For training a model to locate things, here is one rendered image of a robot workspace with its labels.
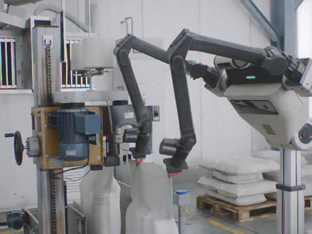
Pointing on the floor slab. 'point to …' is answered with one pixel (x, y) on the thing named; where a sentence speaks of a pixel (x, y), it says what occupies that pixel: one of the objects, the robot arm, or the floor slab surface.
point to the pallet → (241, 214)
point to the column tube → (44, 214)
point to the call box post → (181, 219)
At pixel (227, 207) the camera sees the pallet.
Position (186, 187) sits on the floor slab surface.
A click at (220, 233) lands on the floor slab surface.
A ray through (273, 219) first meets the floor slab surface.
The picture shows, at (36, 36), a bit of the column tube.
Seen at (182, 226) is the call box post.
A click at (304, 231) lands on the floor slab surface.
